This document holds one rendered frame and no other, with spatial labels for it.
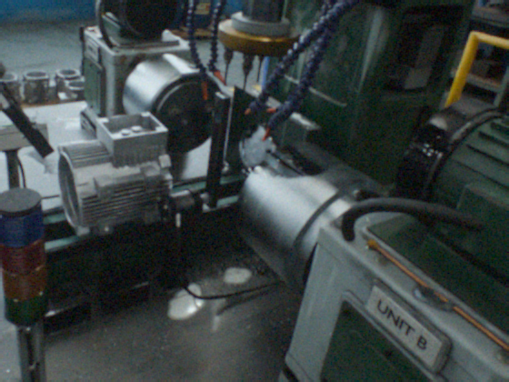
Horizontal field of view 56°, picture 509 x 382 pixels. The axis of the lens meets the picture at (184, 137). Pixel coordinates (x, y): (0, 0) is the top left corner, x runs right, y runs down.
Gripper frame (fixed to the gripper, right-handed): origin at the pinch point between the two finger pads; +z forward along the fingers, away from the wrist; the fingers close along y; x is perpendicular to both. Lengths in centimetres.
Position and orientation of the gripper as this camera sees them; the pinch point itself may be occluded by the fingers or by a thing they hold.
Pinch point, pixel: (39, 142)
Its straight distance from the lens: 101.5
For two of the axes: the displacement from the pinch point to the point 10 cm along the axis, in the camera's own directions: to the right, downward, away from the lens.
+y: -4.7, -4.3, 7.7
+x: -8.0, 5.7, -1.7
